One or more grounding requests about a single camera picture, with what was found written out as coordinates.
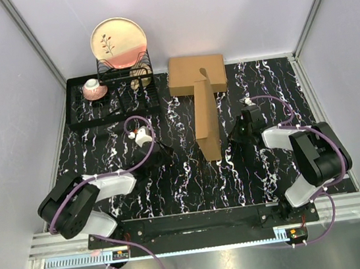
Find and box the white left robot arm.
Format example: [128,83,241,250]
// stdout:
[38,141,174,247]

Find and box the beige cup in rack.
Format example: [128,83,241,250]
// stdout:
[130,63,153,91]

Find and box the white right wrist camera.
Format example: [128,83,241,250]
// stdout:
[244,97,254,106]

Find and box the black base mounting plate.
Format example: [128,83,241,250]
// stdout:
[85,195,322,265]

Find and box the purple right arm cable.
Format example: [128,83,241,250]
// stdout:
[244,85,357,251]

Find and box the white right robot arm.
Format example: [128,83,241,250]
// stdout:
[229,104,353,224]

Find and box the beige and pink plate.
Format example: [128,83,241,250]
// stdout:
[90,17,147,69]

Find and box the closed brown cardboard box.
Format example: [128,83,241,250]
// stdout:
[168,54,228,97]

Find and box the black wire plate rack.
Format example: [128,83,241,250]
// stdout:
[96,50,153,85]

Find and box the pink ceramic bowl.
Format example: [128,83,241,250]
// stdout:
[82,78,108,101]

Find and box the black wire tray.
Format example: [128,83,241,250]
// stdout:
[65,74,161,131]

